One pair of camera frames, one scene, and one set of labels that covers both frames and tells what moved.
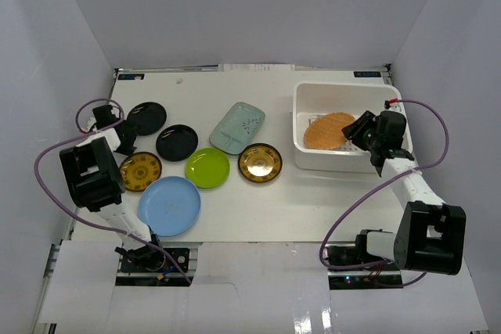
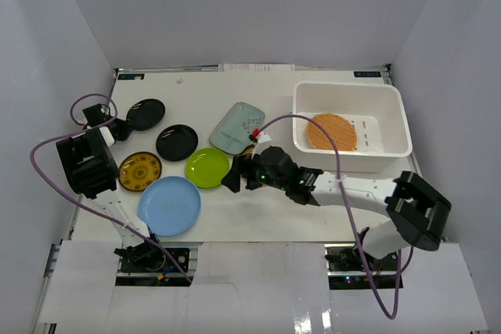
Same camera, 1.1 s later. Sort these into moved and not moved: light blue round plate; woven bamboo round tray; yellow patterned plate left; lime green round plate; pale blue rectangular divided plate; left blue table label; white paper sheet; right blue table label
Moved: woven bamboo round tray
Not moved: lime green round plate; right blue table label; yellow patterned plate left; left blue table label; white paper sheet; light blue round plate; pale blue rectangular divided plate
